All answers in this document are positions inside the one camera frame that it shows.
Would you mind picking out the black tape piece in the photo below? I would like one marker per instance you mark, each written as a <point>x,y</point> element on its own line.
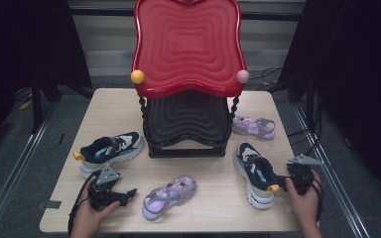
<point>51,204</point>

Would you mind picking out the person's right hand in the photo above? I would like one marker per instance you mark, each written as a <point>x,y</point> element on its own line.
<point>302,208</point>

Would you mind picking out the navy and white sneaker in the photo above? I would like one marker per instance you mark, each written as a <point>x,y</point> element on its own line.
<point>256,168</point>
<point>112,145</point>

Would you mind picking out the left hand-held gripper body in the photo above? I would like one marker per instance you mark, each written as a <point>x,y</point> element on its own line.
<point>107,177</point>

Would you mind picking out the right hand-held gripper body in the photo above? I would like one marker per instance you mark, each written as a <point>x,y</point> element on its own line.
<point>302,175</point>

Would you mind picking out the red and black shoe rack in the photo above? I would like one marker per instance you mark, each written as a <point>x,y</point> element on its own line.
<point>188,43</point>

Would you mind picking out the person's left hand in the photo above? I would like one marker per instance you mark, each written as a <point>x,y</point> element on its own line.
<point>86,218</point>

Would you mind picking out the metal floor rail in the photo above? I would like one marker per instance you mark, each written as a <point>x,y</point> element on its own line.
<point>330,172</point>
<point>16,172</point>

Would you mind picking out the yellow strip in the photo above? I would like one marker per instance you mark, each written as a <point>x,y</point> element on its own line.
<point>25,104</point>

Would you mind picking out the black curtain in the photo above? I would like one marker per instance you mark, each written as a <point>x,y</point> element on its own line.
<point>20,49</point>
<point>354,66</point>

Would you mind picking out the small black tape strip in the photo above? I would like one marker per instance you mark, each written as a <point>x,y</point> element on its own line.
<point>61,139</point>

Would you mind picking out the purple sandal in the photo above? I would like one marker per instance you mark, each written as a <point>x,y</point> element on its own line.
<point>251,127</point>
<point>175,191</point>

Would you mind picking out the dark metal stand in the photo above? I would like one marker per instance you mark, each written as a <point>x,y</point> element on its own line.
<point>37,105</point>

